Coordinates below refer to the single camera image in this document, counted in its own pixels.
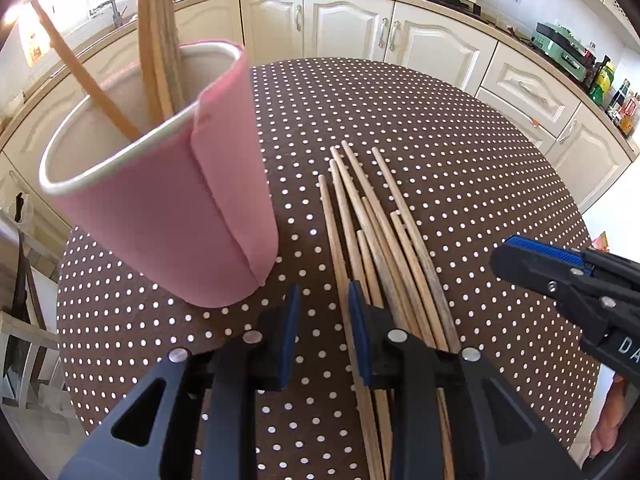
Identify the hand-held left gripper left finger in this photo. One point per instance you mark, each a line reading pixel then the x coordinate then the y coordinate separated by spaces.
pixel 289 340

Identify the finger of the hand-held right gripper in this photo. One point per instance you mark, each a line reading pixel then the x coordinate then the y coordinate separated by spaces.
pixel 545 250
pixel 530 272

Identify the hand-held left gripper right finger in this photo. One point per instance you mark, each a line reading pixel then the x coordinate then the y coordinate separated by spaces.
pixel 359 330

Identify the single pale wooden chopstick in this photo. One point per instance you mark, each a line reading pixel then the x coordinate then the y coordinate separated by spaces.
pixel 334 230

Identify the pink cup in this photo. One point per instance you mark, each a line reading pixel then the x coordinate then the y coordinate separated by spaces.
pixel 175 220

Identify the person's right hand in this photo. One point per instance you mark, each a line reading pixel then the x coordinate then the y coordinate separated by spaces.
pixel 610 420

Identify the orange snack bag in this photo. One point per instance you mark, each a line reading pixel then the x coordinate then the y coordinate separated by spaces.
pixel 600 242

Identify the brown polka dot tablecloth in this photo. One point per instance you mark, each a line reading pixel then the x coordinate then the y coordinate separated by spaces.
pixel 450 160

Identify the dark sauce bottle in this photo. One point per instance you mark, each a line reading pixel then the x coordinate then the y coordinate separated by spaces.
pixel 617 102

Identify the green yellow bottle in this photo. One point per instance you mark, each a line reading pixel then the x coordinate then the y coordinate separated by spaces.
pixel 602 82

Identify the green electric cooker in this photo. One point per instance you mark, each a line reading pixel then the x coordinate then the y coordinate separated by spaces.
pixel 562 50

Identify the cream lower cabinets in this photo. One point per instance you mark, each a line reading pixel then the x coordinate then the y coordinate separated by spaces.
pixel 440 45

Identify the metal shelf rack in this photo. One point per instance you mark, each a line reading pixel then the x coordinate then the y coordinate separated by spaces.
pixel 30 320

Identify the steel faucet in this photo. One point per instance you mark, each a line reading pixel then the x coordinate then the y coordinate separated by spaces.
pixel 114 5

